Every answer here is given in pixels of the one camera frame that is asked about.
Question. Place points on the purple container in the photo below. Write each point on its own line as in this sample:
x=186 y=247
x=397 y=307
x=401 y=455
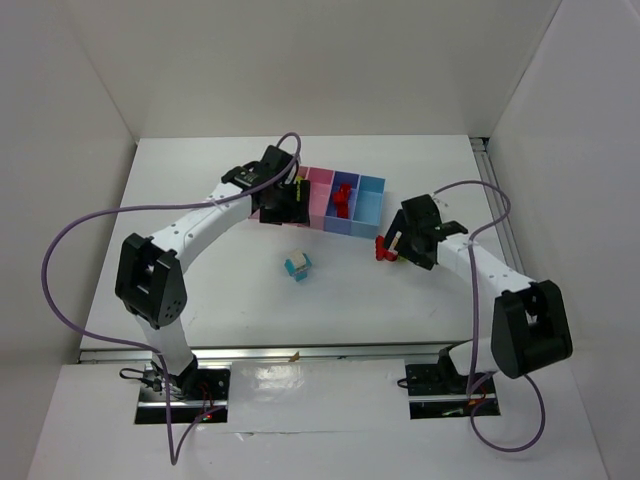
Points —
x=333 y=223

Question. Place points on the red lego brick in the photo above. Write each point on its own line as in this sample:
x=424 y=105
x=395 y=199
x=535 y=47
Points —
x=342 y=209
x=341 y=196

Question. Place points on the front aluminium rail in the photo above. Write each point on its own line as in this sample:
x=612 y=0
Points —
x=305 y=352

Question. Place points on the large pink container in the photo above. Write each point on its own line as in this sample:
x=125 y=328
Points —
x=255 y=215

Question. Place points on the teal lego piece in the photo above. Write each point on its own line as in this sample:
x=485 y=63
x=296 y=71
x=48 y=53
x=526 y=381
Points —
x=300 y=273

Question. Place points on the green long lego brick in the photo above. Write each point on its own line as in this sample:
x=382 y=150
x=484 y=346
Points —
x=299 y=183

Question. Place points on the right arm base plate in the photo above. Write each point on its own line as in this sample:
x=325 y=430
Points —
x=432 y=395

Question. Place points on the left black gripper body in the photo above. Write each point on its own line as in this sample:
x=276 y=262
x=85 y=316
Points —
x=291 y=206

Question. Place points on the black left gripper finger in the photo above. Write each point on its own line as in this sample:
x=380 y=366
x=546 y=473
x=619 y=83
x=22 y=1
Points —
x=302 y=208
x=277 y=211

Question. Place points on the red flower lego figure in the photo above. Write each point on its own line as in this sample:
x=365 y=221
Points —
x=387 y=253

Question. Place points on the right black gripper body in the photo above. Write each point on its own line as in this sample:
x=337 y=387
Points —
x=404 y=246

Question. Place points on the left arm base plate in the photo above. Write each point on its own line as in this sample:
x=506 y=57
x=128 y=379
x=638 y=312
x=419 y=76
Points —
x=207 y=396

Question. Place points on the right side aluminium rail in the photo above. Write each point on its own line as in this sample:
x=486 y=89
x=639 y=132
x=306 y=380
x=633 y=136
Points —
x=497 y=205

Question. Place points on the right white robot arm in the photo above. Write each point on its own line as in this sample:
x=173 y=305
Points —
x=518 y=325

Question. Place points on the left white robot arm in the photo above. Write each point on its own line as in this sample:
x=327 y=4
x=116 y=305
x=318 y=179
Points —
x=150 y=276

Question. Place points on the aluminium rail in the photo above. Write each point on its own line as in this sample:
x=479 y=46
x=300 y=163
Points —
x=305 y=352
x=497 y=205

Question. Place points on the small pink container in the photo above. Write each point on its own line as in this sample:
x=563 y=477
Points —
x=320 y=191

